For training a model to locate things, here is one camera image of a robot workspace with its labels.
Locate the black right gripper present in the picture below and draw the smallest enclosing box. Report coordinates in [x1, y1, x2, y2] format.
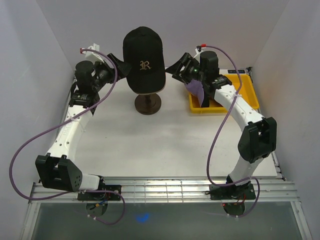
[164, 53, 206, 86]

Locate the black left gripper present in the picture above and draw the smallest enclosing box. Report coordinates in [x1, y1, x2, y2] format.
[92, 53, 133, 92]

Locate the black baseball cap gold logo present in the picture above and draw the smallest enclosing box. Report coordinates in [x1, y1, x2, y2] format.
[122, 26, 166, 95]

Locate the beige baseball cap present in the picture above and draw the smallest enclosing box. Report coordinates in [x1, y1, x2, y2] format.
[157, 83, 166, 93]

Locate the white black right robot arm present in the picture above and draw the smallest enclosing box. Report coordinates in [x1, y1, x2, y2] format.
[165, 51, 277, 199]

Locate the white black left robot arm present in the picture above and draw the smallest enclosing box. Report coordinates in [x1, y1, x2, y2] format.
[35, 53, 131, 200]

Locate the purple baseball cap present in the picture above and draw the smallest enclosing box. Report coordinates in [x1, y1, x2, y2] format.
[184, 79, 208, 108]

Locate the red and black baseball cap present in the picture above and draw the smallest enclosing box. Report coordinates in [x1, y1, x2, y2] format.
[198, 86, 211, 108]

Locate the beige mannequin head on stand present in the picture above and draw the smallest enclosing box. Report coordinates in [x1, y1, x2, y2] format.
[134, 93, 162, 115]

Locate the yellow plastic bin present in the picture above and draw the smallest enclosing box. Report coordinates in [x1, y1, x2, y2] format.
[188, 74, 260, 114]

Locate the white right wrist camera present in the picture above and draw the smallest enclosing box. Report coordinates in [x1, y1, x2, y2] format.
[194, 44, 207, 58]

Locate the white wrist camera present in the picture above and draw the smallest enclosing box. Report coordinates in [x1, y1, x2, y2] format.
[80, 43, 104, 64]
[194, 44, 207, 58]

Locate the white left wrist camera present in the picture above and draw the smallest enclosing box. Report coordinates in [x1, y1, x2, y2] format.
[80, 43, 104, 64]

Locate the aluminium mounting rail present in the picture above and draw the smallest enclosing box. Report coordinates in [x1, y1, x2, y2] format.
[29, 176, 301, 204]

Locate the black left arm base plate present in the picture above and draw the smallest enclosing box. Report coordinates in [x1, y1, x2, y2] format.
[77, 184, 122, 202]

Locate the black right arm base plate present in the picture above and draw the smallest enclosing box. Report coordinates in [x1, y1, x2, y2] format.
[206, 182, 256, 200]

